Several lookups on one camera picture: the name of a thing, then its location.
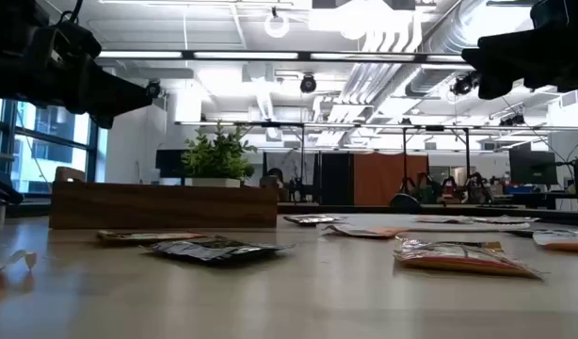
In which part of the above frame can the black partition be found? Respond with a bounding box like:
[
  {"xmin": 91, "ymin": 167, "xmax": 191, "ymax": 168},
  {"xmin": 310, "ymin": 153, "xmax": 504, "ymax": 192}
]
[{"xmin": 319, "ymin": 151, "xmax": 355, "ymax": 206}]

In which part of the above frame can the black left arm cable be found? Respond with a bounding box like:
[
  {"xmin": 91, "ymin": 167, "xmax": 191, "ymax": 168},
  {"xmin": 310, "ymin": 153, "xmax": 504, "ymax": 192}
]
[{"xmin": 57, "ymin": 0, "xmax": 86, "ymax": 24}]

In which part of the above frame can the window with dark frame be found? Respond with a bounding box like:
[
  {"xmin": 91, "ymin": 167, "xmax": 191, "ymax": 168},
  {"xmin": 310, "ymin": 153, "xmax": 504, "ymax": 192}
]
[{"xmin": 0, "ymin": 96, "xmax": 100, "ymax": 197}]

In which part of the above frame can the person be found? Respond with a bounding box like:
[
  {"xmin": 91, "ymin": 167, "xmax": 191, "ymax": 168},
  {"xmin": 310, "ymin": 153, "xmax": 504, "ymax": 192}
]
[{"xmin": 259, "ymin": 168, "xmax": 286, "ymax": 190}]

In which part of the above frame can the white ring ceiling lamp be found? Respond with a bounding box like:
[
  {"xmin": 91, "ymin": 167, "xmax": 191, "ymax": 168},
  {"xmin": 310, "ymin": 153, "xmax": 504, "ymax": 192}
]
[{"xmin": 264, "ymin": 12, "xmax": 291, "ymax": 40}]

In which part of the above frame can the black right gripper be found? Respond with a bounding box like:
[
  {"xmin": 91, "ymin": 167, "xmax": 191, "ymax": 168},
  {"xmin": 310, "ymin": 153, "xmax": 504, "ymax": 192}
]
[{"xmin": 460, "ymin": 25, "xmax": 578, "ymax": 101}]

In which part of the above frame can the green plant in white pot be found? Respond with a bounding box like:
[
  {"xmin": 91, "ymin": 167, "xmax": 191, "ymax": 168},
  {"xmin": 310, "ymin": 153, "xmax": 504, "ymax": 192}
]
[{"xmin": 181, "ymin": 121, "xmax": 258, "ymax": 188}]

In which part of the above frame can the black background monitor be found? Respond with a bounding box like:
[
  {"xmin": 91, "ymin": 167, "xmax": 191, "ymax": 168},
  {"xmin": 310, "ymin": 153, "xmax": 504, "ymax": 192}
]
[{"xmin": 508, "ymin": 149, "xmax": 558, "ymax": 186}]

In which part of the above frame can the dark background screen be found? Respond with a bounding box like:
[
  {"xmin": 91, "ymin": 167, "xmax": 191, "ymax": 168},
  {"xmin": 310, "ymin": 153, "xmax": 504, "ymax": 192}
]
[{"xmin": 155, "ymin": 149, "xmax": 189, "ymax": 179}]

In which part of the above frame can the black tea packet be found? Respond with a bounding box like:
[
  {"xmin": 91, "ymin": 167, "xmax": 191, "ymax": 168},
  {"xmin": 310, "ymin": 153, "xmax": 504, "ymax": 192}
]
[
  {"xmin": 145, "ymin": 234, "xmax": 296, "ymax": 264},
  {"xmin": 282, "ymin": 214, "xmax": 345, "ymax": 226}
]

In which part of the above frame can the black overhead camera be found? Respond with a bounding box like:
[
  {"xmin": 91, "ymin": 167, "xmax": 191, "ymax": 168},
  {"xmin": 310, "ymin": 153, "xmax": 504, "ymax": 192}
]
[{"xmin": 299, "ymin": 73, "xmax": 318, "ymax": 95}]

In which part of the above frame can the white round plate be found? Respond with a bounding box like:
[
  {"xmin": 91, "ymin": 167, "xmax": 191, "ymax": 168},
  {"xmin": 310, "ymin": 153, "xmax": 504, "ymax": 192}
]
[{"xmin": 316, "ymin": 214, "xmax": 528, "ymax": 233}]

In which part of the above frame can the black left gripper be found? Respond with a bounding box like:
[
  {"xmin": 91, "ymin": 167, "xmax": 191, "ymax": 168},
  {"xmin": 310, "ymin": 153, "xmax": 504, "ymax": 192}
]
[{"xmin": 32, "ymin": 21, "xmax": 154, "ymax": 130}]

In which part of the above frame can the black background desk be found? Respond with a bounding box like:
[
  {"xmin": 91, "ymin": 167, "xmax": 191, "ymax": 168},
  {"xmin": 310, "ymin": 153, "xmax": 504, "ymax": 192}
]
[{"xmin": 505, "ymin": 157, "xmax": 578, "ymax": 211}]

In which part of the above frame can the wooden tea organiser box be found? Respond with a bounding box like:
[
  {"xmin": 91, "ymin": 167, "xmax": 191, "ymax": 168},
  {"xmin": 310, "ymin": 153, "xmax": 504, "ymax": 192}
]
[{"xmin": 48, "ymin": 166, "xmax": 279, "ymax": 231}]

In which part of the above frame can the orange partition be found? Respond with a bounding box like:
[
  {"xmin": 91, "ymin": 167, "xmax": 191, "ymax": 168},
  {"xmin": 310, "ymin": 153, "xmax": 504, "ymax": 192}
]
[{"xmin": 353, "ymin": 153, "xmax": 430, "ymax": 206}]

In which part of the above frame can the silver ventilation duct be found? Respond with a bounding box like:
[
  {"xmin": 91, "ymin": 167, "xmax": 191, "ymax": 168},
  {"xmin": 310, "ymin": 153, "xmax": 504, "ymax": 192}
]
[{"xmin": 404, "ymin": 0, "xmax": 488, "ymax": 98}]

